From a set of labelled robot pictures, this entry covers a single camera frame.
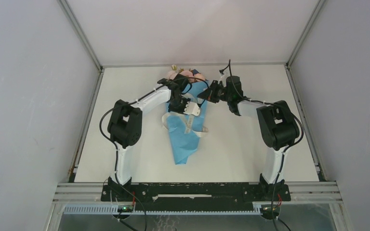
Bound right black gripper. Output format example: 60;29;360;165
197;80;232;103

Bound cream ribbon string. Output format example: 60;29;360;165
161;111;209;138

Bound blue wrapping paper sheet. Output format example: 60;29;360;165
163;69;209;165

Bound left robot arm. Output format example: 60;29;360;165
105;85;201;201

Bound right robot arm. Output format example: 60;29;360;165
198;76;303;200

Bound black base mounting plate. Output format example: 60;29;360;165
100;182;291;212

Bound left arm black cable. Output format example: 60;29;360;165
99;76;210;231

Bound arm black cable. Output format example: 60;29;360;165
219;59;305;231
99;76;210;231

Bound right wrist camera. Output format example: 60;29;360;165
219;71;243;98

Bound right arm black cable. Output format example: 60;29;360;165
219;59;305;231

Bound white cable duct strip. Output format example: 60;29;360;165
63;205;262;215

